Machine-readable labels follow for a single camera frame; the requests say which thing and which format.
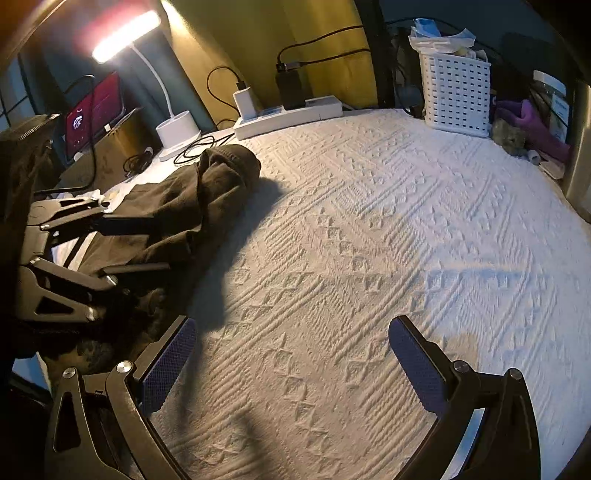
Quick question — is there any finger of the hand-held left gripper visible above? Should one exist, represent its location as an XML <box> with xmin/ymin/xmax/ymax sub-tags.
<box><xmin>17</xmin><ymin>257</ymin><xmax>172</xmax><ymax>325</ymax></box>
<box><xmin>27</xmin><ymin>198</ymin><xmax>154</xmax><ymax>246</ymax></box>

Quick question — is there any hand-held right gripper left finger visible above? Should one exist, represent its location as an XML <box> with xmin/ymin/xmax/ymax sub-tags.
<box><xmin>45</xmin><ymin>315</ymin><xmax>199</xmax><ymax>480</ymax></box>

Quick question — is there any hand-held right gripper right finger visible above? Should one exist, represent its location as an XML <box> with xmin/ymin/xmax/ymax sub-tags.
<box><xmin>388</xmin><ymin>315</ymin><xmax>542</xmax><ymax>480</ymax></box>

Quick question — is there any olive brown garment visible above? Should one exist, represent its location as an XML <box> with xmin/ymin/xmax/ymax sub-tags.
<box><xmin>60</xmin><ymin>144</ymin><xmax>262</xmax><ymax>326</ymax></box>

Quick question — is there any tablet with red screen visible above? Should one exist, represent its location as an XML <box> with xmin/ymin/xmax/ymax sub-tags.
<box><xmin>64</xmin><ymin>73</ymin><xmax>124</xmax><ymax>154</ymax></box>

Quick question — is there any cardboard box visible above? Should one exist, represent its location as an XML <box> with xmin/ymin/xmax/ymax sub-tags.
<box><xmin>60</xmin><ymin>108</ymin><xmax>162</xmax><ymax>190</ymax></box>

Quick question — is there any white tablet stand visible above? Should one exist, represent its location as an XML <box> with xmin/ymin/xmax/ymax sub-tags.
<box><xmin>102</xmin><ymin>108</ymin><xmax>140</xmax><ymax>136</ymax></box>

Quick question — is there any white textured tablecloth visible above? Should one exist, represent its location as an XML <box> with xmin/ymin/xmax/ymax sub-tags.
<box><xmin>51</xmin><ymin>107</ymin><xmax>591</xmax><ymax>480</ymax></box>

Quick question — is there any white desk lamp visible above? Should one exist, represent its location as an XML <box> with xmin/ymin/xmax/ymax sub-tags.
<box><xmin>90</xmin><ymin>8</ymin><xmax>204</xmax><ymax>163</ymax></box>

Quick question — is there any white charger plug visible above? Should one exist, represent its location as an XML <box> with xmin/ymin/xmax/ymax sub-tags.
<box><xmin>232</xmin><ymin>83</ymin><xmax>258</xmax><ymax>121</ymax></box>

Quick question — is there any white power strip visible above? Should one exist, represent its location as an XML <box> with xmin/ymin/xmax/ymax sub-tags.
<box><xmin>233</xmin><ymin>95</ymin><xmax>345</xmax><ymax>140</ymax></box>

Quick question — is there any grey green fuzzy object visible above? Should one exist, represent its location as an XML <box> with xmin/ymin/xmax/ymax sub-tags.
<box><xmin>490</xmin><ymin>117</ymin><xmax>528</xmax><ymax>156</ymax></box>

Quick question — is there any black charger plug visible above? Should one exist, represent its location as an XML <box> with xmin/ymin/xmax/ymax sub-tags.
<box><xmin>276</xmin><ymin>62</ymin><xmax>308</xmax><ymax>110</ymax></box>

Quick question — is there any yellow curtain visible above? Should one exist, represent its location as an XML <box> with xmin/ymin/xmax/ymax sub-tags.
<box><xmin>161</xmin><ymin>0</ymin><xmax>376</xmax><ymax>133</ymax></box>

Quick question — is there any purple plush toy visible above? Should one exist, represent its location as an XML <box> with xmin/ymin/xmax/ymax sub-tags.
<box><xmin>492</xmin><ymin>98</ymin><xmax>572</xmax><ymax>163</ymax></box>

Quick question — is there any white plastic basket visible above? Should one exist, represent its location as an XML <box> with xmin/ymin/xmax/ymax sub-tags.
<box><xmin>417</xmin><ymin>44</ymin><xmax>493</xmax><ymax>139</ymax></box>

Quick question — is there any glass jar with white lid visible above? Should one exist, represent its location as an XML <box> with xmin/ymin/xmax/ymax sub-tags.
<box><xmin>531</xmin><ymin>69</ymin><xmax>572</xmax><ymax>145</ymax></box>

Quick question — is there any blue white plastic bag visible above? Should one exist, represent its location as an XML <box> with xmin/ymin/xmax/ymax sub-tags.
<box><xmin>409</xmin><ymin>17</ymin><xmax>477</xmax><ymax>57</ymax></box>

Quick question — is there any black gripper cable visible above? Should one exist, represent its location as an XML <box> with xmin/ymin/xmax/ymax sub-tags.
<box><xmin>36</xmin><ymin>74</ymin><xmax>101</xmax><ymax>193</ymax></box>

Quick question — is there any black cable bundle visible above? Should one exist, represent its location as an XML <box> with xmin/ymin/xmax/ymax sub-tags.
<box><xmin>124</xmin><ymin>147</ymin><xmax>156</xmax><ymax>179</ymax></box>

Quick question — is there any black coiled charging cable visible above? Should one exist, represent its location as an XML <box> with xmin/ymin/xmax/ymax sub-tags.
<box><xmin>173</xmin><ymin>67</ymin><xmax>246</xmax><ymax>165</ymax></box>

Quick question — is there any black cable by basket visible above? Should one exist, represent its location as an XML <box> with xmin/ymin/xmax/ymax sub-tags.
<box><xmin>387</xmin><ymin>27</ymin><xmax>426</xmax><ymax>117</ymax></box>

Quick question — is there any black charger cable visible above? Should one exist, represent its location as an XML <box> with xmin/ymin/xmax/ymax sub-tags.
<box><xmin>277</xmin><ymin>25</ymin><xmax>371</xmax><ymax>71</ymax></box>

